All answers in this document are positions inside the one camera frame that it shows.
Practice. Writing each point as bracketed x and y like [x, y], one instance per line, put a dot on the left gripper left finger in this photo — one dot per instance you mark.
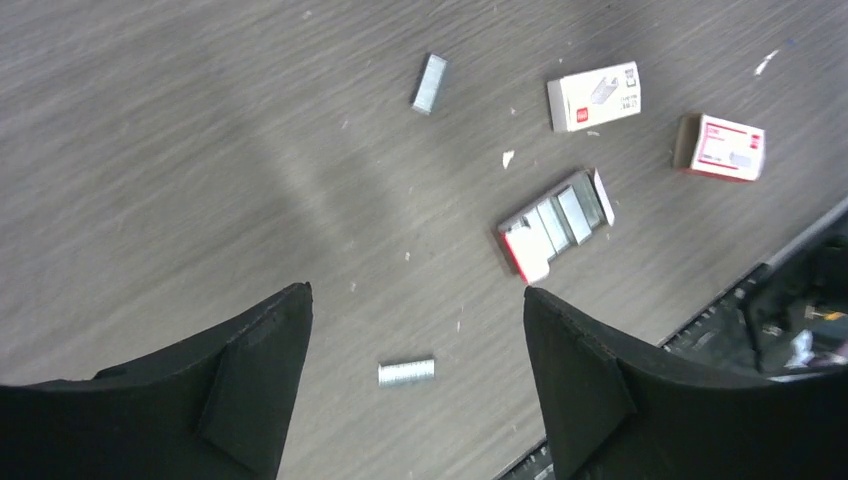
[216, 405]

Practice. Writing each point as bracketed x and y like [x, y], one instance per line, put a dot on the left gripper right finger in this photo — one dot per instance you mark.
[616, 407]

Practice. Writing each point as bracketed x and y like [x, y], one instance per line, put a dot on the staple tray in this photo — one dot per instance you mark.
[565, 216]

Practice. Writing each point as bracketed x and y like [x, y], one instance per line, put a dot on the grey staple strip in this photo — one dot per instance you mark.
[429, 84]
[408, 372]

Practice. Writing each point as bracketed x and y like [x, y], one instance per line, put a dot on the white staple box sleeve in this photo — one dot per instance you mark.
[583, 100]

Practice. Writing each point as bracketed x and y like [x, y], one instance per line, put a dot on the red staple box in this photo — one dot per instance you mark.
[719, 148]

